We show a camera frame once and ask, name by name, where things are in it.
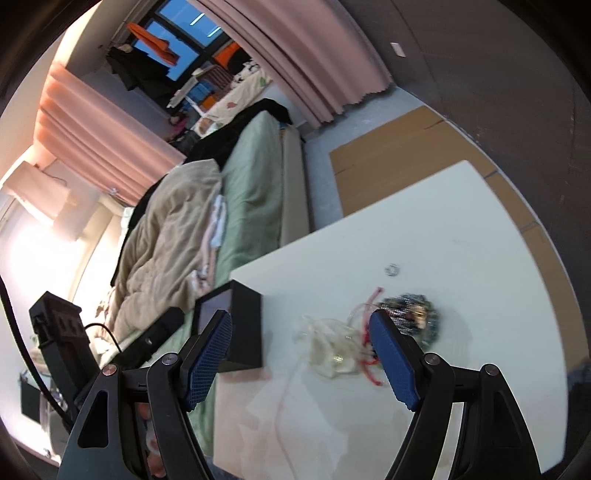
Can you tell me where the person's left hand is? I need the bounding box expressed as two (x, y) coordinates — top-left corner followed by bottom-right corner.
(136, 403), (166, 479)

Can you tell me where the pink curtain left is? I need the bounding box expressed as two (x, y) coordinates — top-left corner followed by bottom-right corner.
(34, 62), (184, 205)

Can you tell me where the dark metallic bead bracelet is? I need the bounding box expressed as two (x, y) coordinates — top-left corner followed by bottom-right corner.
(378, 292), (441, 347)

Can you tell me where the pink curtain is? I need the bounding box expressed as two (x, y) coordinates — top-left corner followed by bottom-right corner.
(193, 0), (394, 129)
(34, 62), (184, 205)

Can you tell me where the black garment on bed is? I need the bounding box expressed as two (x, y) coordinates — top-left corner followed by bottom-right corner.
(183, 99), (293, 170)

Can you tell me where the clear plastic pouch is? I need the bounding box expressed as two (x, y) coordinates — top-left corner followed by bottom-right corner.
(294, 315), (370, 379)

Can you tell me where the pink curtain right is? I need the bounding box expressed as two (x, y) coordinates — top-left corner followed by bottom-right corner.
(193, 0), (394, 129)

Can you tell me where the orange hanging garment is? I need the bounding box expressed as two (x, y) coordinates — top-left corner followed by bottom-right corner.
(127, 22), (179, 66)

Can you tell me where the white wall socket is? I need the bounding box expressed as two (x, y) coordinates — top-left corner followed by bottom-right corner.
(391, 42), (407, 58)

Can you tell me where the floral bedding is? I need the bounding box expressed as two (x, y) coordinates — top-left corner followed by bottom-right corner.
(191, 61), (273, 138)

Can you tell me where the black jewelry box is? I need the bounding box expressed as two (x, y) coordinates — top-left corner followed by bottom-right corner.
(191, 280), (263, 373)

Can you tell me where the brown cardboard floor sheet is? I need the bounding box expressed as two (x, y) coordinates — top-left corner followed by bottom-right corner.
(329, 107), (589, 371)

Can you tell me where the beige duvet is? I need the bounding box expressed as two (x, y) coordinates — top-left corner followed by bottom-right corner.
(108, 159), (221, 342)

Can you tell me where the white pink folded cloth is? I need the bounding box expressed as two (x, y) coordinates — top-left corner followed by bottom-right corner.
(189, 194), (228, 297)

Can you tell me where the red string bracelet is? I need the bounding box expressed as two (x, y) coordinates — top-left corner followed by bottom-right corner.
(351, 286), (387, 387)

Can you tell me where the black hanging garment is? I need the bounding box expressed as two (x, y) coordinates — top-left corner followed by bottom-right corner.
(106, 44), (151, 91)

